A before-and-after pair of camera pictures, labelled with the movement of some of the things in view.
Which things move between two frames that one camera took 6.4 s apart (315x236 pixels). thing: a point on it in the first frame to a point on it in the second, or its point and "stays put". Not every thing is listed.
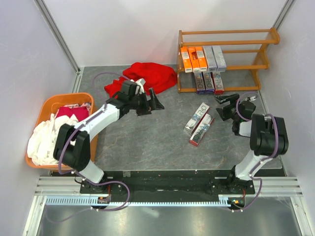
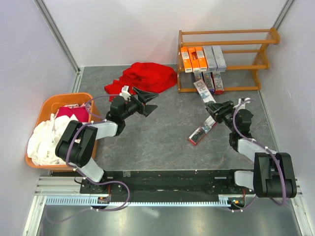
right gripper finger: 221,112 to 213,106
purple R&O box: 208,82 stays put
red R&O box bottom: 217,83 stays put
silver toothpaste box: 220,59 stays put
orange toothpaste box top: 201,58 stays put
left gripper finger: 156,103 to 144,96
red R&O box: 195,120 to 203,91
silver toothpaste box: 210,59 stays put
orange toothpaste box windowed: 194,59 stays put
